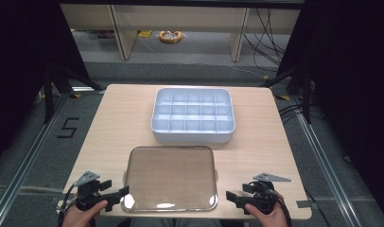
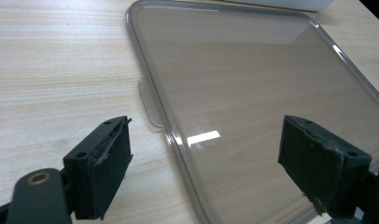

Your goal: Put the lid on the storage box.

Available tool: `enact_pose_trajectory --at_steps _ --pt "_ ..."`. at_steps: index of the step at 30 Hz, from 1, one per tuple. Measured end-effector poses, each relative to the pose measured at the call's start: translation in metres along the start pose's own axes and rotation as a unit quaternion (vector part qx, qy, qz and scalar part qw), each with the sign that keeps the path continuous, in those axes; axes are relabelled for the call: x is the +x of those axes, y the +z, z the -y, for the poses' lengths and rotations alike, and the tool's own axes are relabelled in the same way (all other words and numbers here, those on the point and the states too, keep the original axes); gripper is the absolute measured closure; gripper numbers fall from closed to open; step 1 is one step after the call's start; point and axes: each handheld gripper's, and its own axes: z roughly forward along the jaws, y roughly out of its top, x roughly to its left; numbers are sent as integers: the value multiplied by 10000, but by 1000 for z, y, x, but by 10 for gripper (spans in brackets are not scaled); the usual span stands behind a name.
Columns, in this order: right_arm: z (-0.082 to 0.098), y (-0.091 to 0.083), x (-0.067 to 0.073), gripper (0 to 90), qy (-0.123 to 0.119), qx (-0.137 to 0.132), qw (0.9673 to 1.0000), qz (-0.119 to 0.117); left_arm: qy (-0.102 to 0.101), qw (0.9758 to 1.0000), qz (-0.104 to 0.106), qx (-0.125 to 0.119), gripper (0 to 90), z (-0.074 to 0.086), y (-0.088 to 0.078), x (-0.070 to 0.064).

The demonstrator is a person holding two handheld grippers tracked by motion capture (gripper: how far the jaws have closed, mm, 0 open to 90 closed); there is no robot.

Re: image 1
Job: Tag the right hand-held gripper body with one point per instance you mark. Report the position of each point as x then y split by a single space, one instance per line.
265 197

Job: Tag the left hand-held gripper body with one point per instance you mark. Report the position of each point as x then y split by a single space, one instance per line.
89 192

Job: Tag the clear plastic box lid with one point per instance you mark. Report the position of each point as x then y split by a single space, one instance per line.
171 178

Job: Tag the person's right hand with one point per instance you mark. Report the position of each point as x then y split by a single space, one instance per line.
270 220

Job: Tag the person's left hand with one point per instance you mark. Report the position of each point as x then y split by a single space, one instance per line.
78 218

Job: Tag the grey tape strip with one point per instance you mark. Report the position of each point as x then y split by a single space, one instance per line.
303 204

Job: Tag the white compartment storage box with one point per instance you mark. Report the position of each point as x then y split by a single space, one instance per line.
193 126

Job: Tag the black metal stand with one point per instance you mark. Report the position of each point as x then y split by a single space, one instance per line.
48 94
306 94

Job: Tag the yellow floor label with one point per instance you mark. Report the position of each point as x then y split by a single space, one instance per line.
144 34

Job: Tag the aluminium floor rail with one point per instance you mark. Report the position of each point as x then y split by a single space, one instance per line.
26 164
325 170

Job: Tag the white desk frame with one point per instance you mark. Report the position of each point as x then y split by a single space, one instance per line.
124 34

